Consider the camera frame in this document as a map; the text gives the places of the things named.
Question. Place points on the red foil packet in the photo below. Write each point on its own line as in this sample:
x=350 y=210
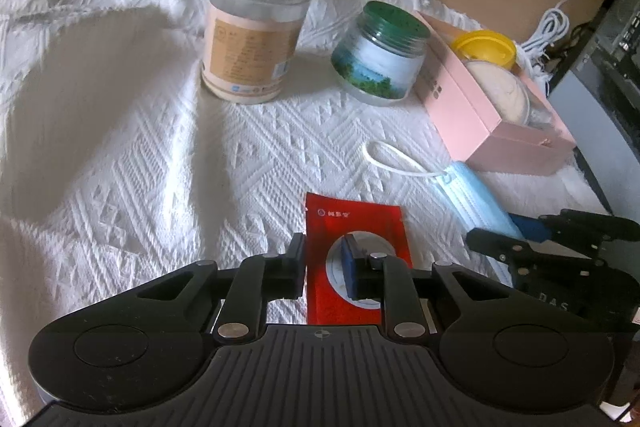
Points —
x=360 y=217

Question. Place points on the glass-sided computer case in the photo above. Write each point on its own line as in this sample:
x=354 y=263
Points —
x=595 y=117

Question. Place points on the tan-lidded clear jar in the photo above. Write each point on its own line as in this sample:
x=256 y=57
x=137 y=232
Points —
x=250 y=52

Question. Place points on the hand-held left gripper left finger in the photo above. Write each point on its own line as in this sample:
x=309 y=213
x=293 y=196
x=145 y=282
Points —
x=295 y=267

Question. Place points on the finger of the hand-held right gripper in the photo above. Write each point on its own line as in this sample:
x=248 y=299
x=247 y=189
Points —
x=530 y=227
x=495 y=243

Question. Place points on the light blue face mask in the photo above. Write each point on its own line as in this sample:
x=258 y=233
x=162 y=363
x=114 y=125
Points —
x=475 y=197

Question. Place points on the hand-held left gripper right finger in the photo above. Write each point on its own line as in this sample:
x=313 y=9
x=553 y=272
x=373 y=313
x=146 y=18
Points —
x=350 y=272

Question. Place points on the pink gift box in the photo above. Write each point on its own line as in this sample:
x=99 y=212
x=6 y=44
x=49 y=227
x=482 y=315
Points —
x=465 y=107

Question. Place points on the green-lidded glass jar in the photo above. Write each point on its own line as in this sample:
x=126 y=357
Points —
x=375 y=67

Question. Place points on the white knitted cloth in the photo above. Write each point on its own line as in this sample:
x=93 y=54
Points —
x=150 y=157

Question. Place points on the cream round plush pad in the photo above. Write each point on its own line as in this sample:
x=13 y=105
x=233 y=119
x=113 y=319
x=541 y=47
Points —
x=500 y=92

